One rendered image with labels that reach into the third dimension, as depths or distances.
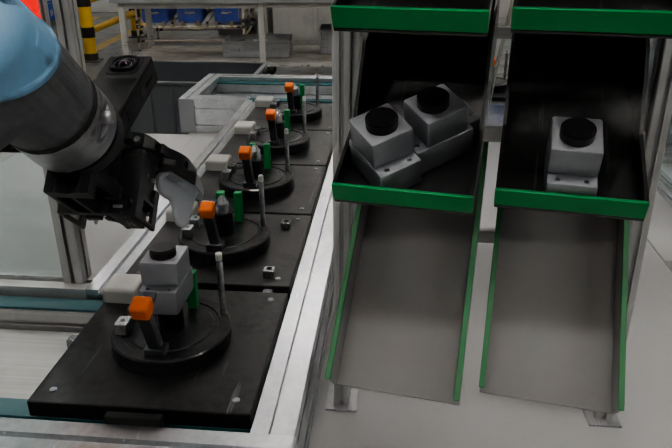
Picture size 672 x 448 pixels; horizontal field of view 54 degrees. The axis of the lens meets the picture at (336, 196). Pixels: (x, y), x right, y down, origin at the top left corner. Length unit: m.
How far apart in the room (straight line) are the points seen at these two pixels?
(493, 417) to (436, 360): 0.21
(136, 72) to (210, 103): 1.31
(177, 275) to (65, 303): 0.27
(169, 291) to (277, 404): 0.17
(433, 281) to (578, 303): 0.15
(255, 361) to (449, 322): 0.23
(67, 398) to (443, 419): 0.44
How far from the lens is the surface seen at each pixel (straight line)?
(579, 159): 0.62
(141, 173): 0.61
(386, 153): 0.61
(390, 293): 0.73
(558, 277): 0.75
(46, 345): 0.98
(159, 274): 0.77
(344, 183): 0.62
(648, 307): 1.19
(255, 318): 0.86
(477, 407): 0.91
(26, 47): 0.44
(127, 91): 0.62
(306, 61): 5.89
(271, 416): 0.73
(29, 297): 1.04
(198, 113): 1.97
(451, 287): 0.72
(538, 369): 0.73
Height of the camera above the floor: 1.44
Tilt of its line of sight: 23 degrees down
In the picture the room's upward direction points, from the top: straight up
